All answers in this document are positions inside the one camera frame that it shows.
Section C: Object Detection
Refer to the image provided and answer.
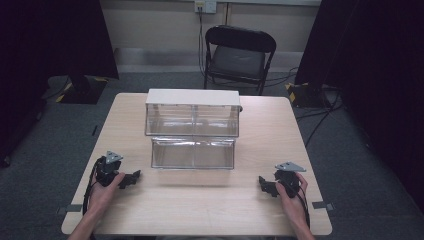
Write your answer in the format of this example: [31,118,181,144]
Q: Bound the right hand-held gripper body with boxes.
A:
[273,161,307,200]

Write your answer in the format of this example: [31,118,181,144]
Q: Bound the black stand base striped tape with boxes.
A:
[284,81,332,110]
[54,74,110,105]

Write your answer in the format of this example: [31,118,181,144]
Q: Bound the black floor cable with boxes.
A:
[295,89,345,148]
[263,66,300,89]

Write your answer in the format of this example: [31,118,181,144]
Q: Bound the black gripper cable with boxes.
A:
[82,155,107,216]
[293,181,312,230]

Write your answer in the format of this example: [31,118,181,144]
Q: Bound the grey tape strip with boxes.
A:
[311,200,335,212]
[56,203,84,215]

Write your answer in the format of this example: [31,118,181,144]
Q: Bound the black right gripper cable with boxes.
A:
[293,181,312,230]

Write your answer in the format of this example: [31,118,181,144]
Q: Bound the person's right hand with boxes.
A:
[275,172,310,222]

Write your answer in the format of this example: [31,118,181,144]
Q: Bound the white wall outlet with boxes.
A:
[194,0,218,15]

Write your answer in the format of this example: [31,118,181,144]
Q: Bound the white drawer cabinet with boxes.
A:
[144,88,244,138]

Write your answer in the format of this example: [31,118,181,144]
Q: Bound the person's left hand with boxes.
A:
[87,171,126,215]

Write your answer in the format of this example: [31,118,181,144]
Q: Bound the black folding chair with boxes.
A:
[203,24,278,97]

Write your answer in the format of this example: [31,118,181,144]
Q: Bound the black curtain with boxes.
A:
[294,0,424,214]
[0,0,120,169]

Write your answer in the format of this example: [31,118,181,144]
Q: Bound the black power cable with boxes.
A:
[197,7,208,78]

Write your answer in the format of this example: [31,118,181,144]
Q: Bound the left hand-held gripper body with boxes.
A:
[94,150,125,188]

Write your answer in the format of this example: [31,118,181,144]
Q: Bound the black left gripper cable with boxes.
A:
[82,155,107,216]

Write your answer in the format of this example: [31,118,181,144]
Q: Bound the clear plastic drawer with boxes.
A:
[145,103,241,137]
[150,135,237,171]

